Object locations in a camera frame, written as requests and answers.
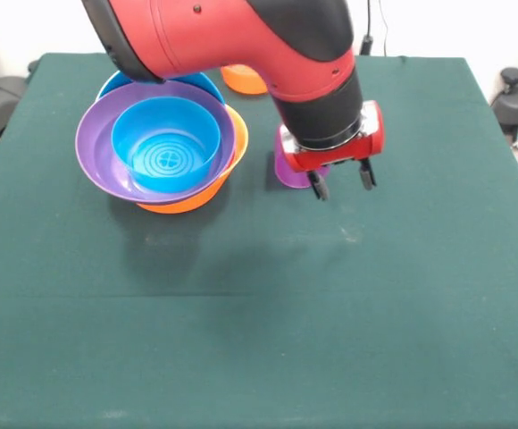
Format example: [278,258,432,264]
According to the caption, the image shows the large blue bowl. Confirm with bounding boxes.
[96,70,224,106]

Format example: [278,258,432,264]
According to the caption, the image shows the large orange bowl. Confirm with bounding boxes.
[134,105,249,215]

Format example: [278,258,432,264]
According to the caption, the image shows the small blue bowl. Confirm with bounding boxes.
[111,96,222,191]

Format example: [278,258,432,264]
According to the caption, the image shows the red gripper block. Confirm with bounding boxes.
[279,99,386,202]

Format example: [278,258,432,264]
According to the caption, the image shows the small red-orange bowl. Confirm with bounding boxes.
[221,64,269,96]

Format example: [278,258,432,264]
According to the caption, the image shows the dark green table cloth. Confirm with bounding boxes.
[0,52,518,429]

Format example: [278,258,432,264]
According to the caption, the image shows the purple cup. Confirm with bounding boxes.
[274,131,331,189]

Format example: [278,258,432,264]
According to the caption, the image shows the black plug with cable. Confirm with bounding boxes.
[359,0,389,55]

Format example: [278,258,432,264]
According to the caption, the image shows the wide purple bowl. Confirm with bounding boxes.
[75,79,238,204]

